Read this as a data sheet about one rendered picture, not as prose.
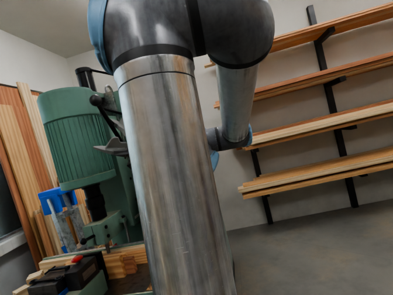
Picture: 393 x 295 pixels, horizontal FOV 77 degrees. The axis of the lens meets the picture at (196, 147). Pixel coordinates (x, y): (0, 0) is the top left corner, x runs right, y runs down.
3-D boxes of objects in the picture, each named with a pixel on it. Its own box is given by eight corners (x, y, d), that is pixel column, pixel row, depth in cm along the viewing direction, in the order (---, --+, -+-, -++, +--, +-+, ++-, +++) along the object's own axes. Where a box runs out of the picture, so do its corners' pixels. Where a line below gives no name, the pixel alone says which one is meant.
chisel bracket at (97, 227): (88, 251, 80) (81, 227, 80) (111, 233, 94) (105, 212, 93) (108, 249, 78) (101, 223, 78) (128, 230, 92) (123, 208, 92)
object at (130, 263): (65, 283, 81) (61, 268, 81) (69, 279, 83) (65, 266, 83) (135, 273, 76) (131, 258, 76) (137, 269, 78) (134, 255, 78)
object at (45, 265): (41, 275, 92) (37, 263, 92) (45, 273, 94) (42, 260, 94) (193, 253, 79) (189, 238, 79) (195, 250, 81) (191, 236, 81)
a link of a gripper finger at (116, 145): (95, 133, 66) (128, 131, 72) (92, 150, 69) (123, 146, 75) (99, 141, 64) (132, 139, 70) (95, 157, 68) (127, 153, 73)
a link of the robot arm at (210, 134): (217, 143, 97) (220, 160, 86) (188, 148, 98) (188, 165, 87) (213, 121, 92) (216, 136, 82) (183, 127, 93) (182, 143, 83)
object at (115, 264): (69, 285, 79) (64, 265, 79) (73, 281, 81) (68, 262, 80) (124, 277, 75) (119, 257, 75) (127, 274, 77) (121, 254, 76)
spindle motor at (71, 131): (48, 196, 77) (21, 98, 75) (84, 183, 94) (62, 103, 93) (97, 185, 73) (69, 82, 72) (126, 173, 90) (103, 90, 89)
